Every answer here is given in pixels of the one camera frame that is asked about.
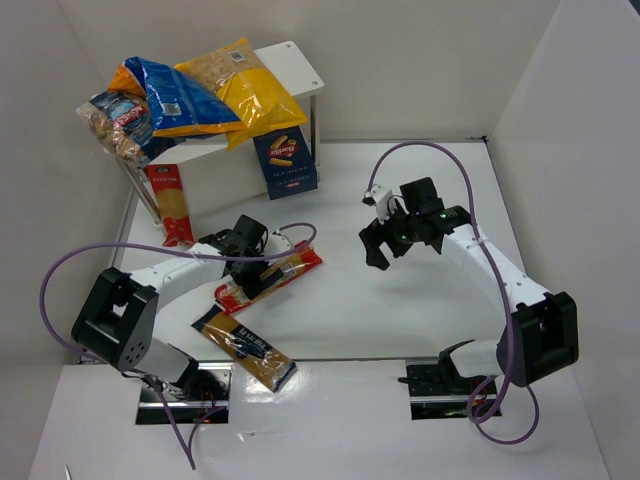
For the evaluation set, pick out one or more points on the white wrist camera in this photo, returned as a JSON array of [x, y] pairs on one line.
[[383, 200], [277, 243]]

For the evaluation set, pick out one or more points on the red spaghetti pack with barcode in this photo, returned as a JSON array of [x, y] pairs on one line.
[[231, 298]]

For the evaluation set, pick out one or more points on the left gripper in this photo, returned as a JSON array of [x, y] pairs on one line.
[[252, 275]]

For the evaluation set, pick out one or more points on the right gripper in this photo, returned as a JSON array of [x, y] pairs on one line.
[[386, 235]]

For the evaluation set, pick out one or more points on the black La Sicilia spaghetti pack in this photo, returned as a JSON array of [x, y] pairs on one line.
[[258, 357]]

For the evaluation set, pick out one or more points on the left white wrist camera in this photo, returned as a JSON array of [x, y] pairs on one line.
[[277, 243]]

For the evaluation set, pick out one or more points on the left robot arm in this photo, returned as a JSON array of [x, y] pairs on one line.
[[116, 322]]

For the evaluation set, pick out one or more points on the dark blue Barilla pasta box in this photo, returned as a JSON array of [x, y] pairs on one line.
[[286, 162]]

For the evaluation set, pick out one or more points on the white two-tier shelf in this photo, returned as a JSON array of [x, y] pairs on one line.
[[213, 177]]

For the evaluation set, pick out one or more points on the blue and orange pasta bag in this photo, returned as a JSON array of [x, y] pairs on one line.
[[179, 105]]

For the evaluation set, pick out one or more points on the clear fusilli pasta bag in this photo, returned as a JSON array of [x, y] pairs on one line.
[[121, 123]]

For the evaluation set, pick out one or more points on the red spaghetti pack on shelf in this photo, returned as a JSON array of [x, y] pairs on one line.
[[169, 194]]

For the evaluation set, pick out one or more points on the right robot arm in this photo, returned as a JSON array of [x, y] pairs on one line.
[[540, 335]]

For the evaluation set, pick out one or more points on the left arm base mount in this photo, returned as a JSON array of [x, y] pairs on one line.
[[209, 394]]

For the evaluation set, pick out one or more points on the yellow pasta bag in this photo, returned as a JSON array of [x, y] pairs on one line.
[[236, 75]]

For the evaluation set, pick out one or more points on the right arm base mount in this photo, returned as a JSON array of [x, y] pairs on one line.
[[431, 397]]

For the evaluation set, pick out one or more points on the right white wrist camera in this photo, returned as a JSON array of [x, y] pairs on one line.
[[383, 200]]

